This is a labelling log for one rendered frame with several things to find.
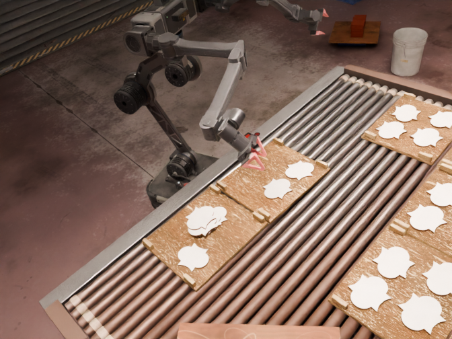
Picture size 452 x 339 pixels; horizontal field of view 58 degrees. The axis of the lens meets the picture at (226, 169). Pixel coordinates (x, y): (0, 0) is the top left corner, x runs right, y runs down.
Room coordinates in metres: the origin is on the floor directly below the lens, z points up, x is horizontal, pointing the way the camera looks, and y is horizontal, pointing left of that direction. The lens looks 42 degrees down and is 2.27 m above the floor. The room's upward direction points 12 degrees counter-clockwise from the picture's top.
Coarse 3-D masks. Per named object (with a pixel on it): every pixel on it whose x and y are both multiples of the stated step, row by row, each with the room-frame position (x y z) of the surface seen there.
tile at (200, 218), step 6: (198, 210) 1.20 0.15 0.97; (204, 210) 1.19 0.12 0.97; (210, 210) 1.19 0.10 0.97; (192, 216) 1.17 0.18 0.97; (198, 216) 1.17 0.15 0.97; (204, 216) 1.16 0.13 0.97; (210, 216) 1.15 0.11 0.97; (192, 222) 1.14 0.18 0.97; (198, 222) 1.13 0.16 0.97; (204, 222) 1.13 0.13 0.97; (210, 222) 1.13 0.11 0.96; (192, 228) 1.11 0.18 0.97; (198, 228) 1.10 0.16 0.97; (204, 228) 1.09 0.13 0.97
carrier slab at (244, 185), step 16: (272, 144) 1.57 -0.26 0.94; (272, 160) 1.45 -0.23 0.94; (288, 160) 1.43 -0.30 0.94; (304, 160) 1.41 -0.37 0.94; (240, 176) 1.39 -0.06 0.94; (256, 176) 1.37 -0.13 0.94; (272, 176) 1.35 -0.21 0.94; (320, 176) 1.28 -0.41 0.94; (224, 192) 1.32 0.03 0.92; (240, 192) 1.29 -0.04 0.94; (256, 192) 1.27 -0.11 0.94; (304, 192) 1.21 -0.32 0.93; (256, 208) 1.18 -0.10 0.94; (272, 208) 1.16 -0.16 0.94; (288, 208) 1.15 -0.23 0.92
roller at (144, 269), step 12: (360, 84) 1.96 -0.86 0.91; (348, 96) 1.89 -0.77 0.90; (312, 120) 1.71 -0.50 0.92; (300, 132) 1.64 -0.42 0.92; (288, 144) 1.57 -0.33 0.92; (144, 264) 1.01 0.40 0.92; (156, 264) 1.02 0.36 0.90; (132, 276) 0.97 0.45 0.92; (120, 288) 0.93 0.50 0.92; (108, 300) 0.89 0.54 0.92; (96, 312) 0.85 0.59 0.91; (84, 324) 0.81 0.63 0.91
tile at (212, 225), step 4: (216, 220) 1.13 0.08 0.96; (212, 224) 1.11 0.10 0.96; (188, 228) 1.12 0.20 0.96; (200, 228) 1.11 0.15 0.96; (208, 228) 1.10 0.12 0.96; (212, 228) 1.09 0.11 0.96; (192, 232) 1.09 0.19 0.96; (196, 232) 1.09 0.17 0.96; (200, 232) 1.08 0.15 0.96; (204, 232) 1.08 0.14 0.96; (208, 232) 1.08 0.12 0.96; (196, 236) 1.07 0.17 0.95; (204, 236) 1.06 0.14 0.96
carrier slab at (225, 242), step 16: (208, 192) 1.33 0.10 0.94; (192, 208) 1.25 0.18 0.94; (240, 208) 1.19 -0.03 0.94; (176, 224) 1.18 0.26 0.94; (224, 224) 1.12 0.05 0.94; (240, 224) 1.11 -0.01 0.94; (256, 224) 1.09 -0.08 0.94; (160, 240) 1.11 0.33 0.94; (176, 240) 1.09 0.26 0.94; (192, 240) 1.07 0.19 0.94; (208, 240) 1.06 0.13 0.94; (224, 240) 1.04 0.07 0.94; (240, 240) 1.02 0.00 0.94; (160, 256) 1.03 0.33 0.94; (176, 256) 1.01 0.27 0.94; (224, 256) 0.96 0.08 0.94; (176, 272) 0.93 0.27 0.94; (192, 272) 0.92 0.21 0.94; (208, 272) 0.90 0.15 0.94; (192, 288) 0.85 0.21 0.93
